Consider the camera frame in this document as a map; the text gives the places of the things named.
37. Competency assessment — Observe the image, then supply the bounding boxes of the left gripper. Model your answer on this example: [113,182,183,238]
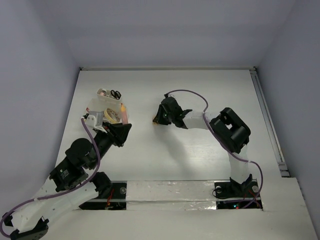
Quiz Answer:
[89,120,133,169]

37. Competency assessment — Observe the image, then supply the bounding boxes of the pink glue bottle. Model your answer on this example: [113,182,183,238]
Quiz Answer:
[120,103,129,125]

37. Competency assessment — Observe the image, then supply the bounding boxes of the beige masking tape roll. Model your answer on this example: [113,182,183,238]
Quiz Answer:
[103,108,121,124]

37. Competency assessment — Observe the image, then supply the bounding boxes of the black handled scissors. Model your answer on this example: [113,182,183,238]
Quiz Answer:
[110,89,122,100]

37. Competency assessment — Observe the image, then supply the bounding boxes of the pink white stapler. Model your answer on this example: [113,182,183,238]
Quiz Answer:
[99,89,108,97]

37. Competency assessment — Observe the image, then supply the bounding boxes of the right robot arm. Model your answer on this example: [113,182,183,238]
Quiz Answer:
[152,96,253,196]

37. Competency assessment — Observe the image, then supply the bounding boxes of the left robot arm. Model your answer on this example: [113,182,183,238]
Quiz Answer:
[0,123,132,240]

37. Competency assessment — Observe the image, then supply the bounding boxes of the white perforated storage basket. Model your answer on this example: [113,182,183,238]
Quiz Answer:
[85,97,122,123]

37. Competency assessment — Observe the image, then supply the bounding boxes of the cream divided pen holder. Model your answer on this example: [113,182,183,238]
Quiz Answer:
[96,88,123,104]

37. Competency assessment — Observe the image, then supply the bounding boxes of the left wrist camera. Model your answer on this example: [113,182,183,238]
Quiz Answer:
[81,111,104,129]

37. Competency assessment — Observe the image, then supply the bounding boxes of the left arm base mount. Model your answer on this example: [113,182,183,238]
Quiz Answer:
[79,181,128,211]

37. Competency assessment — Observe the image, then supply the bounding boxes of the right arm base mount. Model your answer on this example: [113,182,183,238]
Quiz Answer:
[212,174,263,210]

